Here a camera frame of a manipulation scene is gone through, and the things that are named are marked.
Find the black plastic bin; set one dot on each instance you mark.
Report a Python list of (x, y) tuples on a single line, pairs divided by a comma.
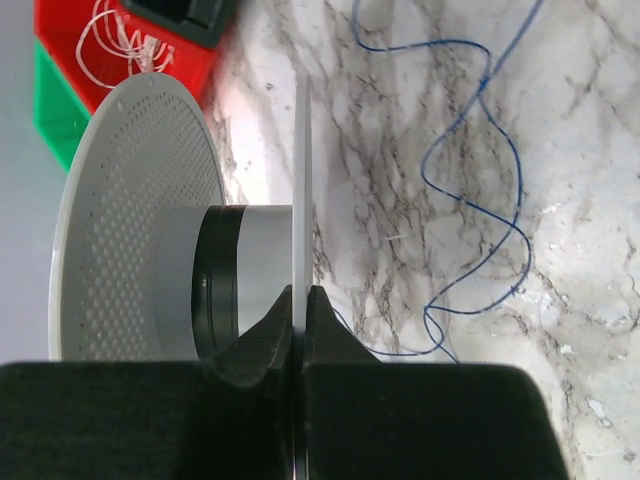
[(201, 22)]

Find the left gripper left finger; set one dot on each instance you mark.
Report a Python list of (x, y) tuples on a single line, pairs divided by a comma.
[(222, 418)]

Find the green plastic bin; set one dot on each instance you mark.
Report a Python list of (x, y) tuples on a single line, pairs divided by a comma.
[(59, 114)]

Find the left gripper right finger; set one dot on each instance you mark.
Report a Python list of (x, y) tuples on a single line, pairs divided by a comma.
[(366, 419)]

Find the grey plastic cable spool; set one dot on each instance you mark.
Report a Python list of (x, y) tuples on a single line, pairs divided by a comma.
[(149, 261)]

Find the red plastic bin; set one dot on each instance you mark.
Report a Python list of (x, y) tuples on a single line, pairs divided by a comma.
[(99, 44)]

